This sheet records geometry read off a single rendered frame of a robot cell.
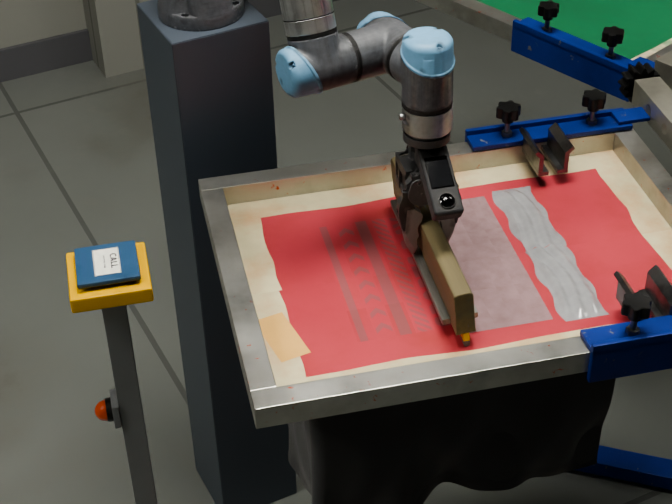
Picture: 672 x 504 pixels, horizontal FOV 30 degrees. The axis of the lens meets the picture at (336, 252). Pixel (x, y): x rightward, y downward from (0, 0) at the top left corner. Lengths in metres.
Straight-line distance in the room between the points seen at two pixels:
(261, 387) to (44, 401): 1.56
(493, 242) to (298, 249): 0.32
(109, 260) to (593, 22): 1.23
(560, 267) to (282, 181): 0.50
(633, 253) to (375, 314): 0.44
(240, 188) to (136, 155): 1.99
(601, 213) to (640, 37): 0.65
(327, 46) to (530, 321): 0.51
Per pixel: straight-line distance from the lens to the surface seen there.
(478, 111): 4.30
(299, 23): 1.82
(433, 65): 1.80
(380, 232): 2.09
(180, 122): 2.23
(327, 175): 2.18
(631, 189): 2.24
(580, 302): 1.96
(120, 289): 2.01
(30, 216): 3.92
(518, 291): 1.98
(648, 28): 2.77
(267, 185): 2.16
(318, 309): 1.93
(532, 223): 2.12
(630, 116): 2.33
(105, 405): 2.23
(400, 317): 1.92
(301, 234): 2.09
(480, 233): 2.09
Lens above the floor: 2.18
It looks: 37 degrees down
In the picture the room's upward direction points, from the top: 2 degrees counter-clockwise
